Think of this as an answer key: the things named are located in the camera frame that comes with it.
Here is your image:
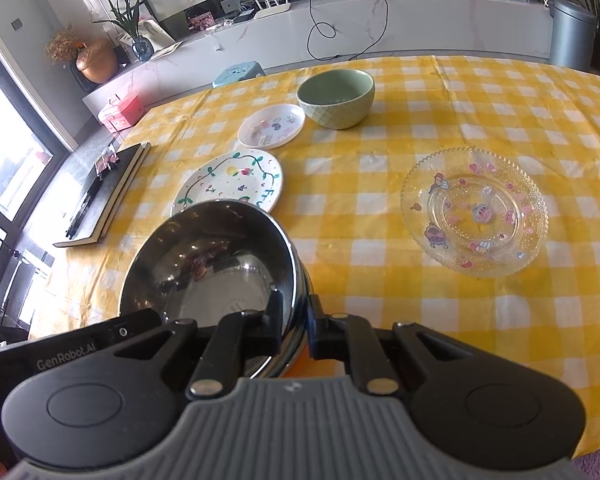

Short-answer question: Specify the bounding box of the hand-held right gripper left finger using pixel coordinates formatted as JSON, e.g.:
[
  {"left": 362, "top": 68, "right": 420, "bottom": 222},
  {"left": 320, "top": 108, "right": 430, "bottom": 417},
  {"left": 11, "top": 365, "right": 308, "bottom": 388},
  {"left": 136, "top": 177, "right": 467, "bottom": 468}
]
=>
[{"left": 112, "top": 287, "right": 284, "bottom": 400}]

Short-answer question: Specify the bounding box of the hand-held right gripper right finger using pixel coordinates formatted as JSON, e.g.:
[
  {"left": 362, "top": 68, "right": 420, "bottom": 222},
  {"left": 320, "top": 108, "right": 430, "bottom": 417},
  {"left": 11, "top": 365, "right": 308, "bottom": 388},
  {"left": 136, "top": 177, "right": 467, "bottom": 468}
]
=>
[{"left": 307, "top": 294, "right": 473, "bottom": 395}]

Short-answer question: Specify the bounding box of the stainless steel bowl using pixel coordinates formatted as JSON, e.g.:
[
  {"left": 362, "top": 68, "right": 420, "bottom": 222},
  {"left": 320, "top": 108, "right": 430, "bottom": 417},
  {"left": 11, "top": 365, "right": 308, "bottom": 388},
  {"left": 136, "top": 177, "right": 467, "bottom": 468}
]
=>
[{"left": 117, "top": 199, "right": 311, "bottom": 380}]

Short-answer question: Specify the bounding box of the yellow checked tablecloth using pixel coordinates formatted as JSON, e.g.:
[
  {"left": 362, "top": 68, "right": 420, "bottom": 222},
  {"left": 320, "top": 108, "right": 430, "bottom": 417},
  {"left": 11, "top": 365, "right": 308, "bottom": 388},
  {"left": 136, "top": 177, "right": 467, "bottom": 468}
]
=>
[{"left": 27, "top": 54, "right": 600, "bottom": 461}]

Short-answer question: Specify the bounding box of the white plate with vine pattern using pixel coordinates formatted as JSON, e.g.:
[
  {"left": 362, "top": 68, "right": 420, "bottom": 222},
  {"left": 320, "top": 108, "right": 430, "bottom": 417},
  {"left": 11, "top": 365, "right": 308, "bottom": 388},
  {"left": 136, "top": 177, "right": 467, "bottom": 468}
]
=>
[{"left": 171, "top": 149, "right": 284, "bottom": 217}]

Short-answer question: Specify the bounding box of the black book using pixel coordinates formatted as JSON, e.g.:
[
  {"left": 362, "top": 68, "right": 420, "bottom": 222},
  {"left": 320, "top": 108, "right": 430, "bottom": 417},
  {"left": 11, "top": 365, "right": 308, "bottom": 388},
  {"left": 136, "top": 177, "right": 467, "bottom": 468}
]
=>
[{"left": 52, "top": 142, "right": 152, "bottom": 248}]

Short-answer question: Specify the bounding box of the small white printed plate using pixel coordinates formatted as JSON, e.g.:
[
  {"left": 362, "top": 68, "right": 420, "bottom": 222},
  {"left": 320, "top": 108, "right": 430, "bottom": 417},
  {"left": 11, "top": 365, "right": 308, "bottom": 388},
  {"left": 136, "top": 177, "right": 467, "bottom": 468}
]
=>
[{"left": 237, "top": 103, "right": 306, "bottom": 150}]

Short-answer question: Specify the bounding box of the clear glass cartoon plate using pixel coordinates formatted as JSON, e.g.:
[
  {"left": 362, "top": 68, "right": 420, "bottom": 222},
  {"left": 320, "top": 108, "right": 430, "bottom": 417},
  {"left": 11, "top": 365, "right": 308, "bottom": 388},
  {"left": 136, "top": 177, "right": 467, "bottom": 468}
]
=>
[{"left": 400, "top": 147, "right": 548, "bottom": 277}]

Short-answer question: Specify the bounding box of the small pink ornament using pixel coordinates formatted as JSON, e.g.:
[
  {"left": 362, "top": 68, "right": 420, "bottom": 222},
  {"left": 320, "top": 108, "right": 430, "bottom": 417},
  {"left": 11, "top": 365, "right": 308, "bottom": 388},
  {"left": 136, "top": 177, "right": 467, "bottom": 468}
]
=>
[{"left": 97, "top": 147, "right": 122, "bottom": 177}]

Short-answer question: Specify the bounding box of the green ceramic bowl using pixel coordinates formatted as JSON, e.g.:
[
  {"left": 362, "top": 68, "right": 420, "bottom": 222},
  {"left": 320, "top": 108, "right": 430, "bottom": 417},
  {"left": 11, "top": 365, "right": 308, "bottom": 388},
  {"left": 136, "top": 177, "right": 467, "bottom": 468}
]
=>
[{"left": 296, "top": 69, "right": 376, "bottom": 131}]

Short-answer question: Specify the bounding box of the light blue stool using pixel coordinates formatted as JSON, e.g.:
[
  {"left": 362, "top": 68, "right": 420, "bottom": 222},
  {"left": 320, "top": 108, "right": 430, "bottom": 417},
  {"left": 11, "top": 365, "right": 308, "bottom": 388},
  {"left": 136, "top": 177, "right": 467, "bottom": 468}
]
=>
[{"left": 212, "top": 61, "right": 266, "bottom": 89}]

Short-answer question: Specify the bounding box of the pink box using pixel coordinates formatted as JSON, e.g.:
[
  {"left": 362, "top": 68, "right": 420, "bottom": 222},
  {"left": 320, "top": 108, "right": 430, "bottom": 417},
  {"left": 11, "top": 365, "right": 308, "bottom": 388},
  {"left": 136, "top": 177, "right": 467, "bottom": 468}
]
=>
[{"left": 97, "top": 94, "right": 148, "bottom": 133}]

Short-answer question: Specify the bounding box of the white marble cabinet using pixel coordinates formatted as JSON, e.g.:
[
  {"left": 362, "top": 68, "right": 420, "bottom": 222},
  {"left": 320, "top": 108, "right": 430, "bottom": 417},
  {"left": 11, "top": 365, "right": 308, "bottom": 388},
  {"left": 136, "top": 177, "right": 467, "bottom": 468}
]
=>
[{"left": 82, "top": 0, "right": 561, "bottom": 148}]

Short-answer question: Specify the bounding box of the orange round vase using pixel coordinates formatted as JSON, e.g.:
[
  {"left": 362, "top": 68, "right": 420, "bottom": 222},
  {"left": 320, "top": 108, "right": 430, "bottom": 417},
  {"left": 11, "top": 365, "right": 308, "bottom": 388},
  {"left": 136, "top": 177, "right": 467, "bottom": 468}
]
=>
[{"left": 76, "top": 40, "right": 119, "bottom": 85}]

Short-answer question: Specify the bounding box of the blue glass vase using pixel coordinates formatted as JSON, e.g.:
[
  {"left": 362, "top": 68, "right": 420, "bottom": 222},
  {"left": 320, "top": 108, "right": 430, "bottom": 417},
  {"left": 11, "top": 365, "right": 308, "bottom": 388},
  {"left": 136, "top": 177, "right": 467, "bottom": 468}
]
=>
[{"left": 131, "top": 36, "right": 155, "bottom": 63}]

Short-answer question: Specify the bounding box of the dried flower bunch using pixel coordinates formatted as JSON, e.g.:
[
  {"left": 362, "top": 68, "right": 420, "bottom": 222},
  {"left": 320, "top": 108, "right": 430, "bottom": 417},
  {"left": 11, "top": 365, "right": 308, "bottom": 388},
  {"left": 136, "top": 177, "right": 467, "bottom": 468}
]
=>
[{"left": 45, "top": 27, "right": 88, "bottom": 64}]

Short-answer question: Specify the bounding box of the white router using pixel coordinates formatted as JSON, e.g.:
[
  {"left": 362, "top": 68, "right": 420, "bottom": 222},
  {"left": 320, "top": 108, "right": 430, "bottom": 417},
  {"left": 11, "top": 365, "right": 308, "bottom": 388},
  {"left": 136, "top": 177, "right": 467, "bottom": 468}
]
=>
[{"left": 249, "top": 0, "right": 292, "bottom": 21}]

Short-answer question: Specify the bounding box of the green leafy plant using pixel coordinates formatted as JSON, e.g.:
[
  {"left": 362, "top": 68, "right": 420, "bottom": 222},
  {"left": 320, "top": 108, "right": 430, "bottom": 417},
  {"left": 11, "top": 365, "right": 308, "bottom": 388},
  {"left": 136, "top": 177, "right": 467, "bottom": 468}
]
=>
[{"left": 94, "top": 0, "right": 146, "bottom": 41}]

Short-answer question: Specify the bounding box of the grey trash can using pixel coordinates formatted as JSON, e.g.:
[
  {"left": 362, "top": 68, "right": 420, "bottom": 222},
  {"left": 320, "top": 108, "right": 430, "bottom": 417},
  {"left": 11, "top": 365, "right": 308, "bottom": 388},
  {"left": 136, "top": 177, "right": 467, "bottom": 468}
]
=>
[{"left": 547, "top": 0, "right": 597, "bottom": 70}]

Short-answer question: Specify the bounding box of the black cable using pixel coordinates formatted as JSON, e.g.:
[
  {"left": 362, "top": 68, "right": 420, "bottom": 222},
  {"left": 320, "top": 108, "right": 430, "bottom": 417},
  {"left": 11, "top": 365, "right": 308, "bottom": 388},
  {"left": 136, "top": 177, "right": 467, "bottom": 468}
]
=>
[{"left": 307, "top": 0, "right": 388, "bottom": 61}]

